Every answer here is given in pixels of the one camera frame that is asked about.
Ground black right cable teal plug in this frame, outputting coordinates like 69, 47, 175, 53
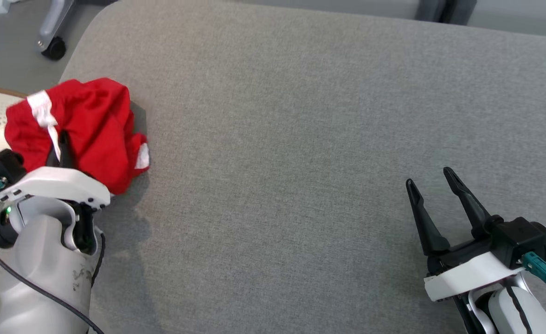
520, 251, 546, 298

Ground grey table leg with caster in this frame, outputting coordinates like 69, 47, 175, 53
36, 0, 77, 61

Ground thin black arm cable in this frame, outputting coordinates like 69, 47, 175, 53
90, 231, 107, 289
506, 285, 534, 334

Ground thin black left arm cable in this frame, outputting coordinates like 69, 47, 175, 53
90, 231, 107, 289

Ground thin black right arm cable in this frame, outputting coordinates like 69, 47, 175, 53
506, 285, 534, 334

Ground grey cylindrical post bumper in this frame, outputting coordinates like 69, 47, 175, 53
450, 0, 478, 26
415, 0, 447, 22

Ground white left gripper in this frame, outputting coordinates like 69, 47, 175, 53
0, 131, 112, 210

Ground red white-striped shorts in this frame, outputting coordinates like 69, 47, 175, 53
4, 77, 151, 196

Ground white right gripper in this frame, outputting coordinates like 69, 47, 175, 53
405, 167, 527, 302

